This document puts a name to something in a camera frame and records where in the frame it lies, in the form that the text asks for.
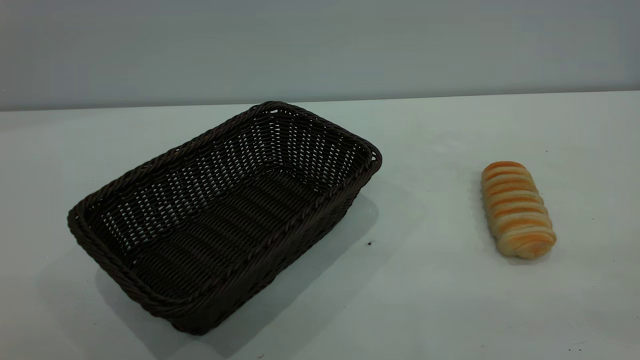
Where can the black woven wicker basket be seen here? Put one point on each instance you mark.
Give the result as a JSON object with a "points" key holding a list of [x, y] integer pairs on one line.
{"points": [[225, 235]]}

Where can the striped orange bread roll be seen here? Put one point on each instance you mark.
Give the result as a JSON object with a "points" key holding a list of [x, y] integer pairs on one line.
{"points": [[517, 210]]}

